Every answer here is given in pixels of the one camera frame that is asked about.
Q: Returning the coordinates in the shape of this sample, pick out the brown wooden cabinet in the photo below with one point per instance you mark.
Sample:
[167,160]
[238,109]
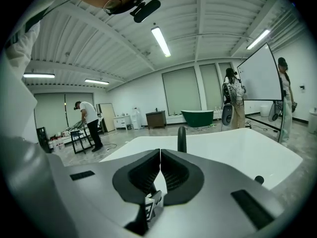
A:
[156,119]

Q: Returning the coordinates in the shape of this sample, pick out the long ceiling tube light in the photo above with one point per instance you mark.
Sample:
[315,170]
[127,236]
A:
[161,41]
[38,76]
[96,81]
[258,39]

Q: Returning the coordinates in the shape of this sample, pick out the white cylindrical fixture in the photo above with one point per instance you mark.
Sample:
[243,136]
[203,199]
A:
[312,121]

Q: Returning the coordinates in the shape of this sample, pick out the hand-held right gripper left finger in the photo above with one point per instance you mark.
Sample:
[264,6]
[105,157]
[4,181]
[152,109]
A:
[138,180]

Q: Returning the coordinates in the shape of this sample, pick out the black faucet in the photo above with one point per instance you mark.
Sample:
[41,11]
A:
[182,139]

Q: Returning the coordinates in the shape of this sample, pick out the white water dispenser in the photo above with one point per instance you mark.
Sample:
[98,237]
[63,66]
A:
[136,119]

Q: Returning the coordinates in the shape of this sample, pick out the white low cabinet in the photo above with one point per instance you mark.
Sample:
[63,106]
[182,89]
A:
[122,122]

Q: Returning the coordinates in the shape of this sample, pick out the black metal frame table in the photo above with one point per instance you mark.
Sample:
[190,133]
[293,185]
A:
[80,140]

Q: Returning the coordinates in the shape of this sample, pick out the leaning beige framed board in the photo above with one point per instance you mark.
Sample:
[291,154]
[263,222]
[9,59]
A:
[108,116]

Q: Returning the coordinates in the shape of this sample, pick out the black equipment case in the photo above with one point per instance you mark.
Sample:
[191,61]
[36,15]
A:
[42,139]

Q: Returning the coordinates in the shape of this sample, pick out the white bathtub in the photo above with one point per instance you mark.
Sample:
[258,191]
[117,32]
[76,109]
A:
[230,150]

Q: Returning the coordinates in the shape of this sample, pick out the white round device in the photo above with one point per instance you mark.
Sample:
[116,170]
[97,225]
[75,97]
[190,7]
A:
[227,115]
[273,113]

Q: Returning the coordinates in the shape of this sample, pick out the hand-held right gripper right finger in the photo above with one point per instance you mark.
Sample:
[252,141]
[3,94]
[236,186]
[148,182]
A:
[183,182]

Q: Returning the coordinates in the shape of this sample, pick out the green bathtub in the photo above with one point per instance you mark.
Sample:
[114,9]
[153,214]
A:
[197,118]

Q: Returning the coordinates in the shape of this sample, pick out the white round bin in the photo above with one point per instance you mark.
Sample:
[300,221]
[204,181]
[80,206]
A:
[264,110]

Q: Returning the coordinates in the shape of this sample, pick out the black head-mounted camera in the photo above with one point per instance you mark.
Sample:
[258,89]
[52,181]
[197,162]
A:
[147,10]

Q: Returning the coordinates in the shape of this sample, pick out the whiteboard on black stand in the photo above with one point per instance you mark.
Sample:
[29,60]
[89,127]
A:
[260,76]

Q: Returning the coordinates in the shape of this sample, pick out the person's white shirt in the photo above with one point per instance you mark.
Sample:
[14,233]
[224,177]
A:
[17,95]

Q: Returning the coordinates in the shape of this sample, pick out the wide grey window blind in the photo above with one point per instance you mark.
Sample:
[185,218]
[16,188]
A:
[54,110]

